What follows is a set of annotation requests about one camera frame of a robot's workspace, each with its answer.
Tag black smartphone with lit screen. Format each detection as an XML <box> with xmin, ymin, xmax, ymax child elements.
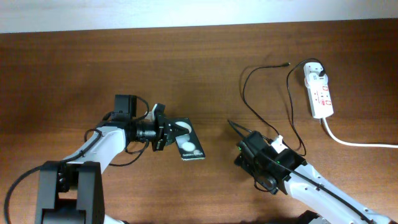
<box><xmin>173</xmin><ymin>118</ymin><xmax>205</xmax><ymax>161</ymax></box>

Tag white power strip red switches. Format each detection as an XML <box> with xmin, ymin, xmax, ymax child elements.
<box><xmin>303</xmin><ymin>62</ymin><xmax>334</xmax><ymax>119</ymax></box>

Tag white power strip cord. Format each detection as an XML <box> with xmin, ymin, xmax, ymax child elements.
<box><xmin>320</xmin><ymin>117</ymin><xmax>398</xmax><ymax>149</ymax></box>

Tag white USB charger plug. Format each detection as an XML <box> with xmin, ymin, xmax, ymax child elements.
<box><xmin>304</xmin><ymin>72</ymin><xmax>328</xmax><ymax>88</ymax></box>

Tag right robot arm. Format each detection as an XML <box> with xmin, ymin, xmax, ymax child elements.
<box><xmin>228</xmin><ymin>121</ymin><xmax>396</xmax><ymax>223</ymax></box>

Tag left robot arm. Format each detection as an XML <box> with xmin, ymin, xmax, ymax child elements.
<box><xmin>35</xmin><ymin>95</ymin><xmax>204</xmax><ymax>224</ymax></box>

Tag black USB charging cable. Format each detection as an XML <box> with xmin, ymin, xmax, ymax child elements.
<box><xmin>228</xmin><ymin>58</ymin><xmax>327</xmax><ymax>157</ymax></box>

